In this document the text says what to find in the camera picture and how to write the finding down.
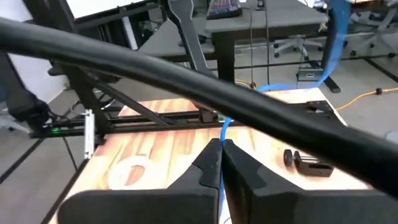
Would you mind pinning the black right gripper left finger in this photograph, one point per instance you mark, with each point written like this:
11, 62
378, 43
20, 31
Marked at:
155, 207

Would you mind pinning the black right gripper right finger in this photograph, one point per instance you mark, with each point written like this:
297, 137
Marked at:
280, 208

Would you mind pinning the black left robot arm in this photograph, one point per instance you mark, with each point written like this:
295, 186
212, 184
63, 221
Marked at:
21, 105

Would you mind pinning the black screw clamp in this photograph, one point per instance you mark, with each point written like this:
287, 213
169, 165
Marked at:
311, 169

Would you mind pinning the white tape roll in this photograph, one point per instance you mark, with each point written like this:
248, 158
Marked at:
116, 175

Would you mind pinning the grey power box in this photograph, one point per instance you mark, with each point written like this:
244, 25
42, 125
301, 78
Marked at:
311, 74

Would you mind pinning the white office chair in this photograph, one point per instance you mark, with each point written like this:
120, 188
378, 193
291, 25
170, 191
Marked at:
373, 31
295, 43

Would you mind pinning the black upright bar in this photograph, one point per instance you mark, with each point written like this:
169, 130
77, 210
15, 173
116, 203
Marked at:
186, 31

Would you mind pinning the grey desk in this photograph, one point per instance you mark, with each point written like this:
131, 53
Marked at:
280, 18

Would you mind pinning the black computer keyboard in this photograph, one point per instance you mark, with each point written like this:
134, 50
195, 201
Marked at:
224, 9

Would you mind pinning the silver aluminium bracket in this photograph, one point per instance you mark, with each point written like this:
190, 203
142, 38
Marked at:
89, 133

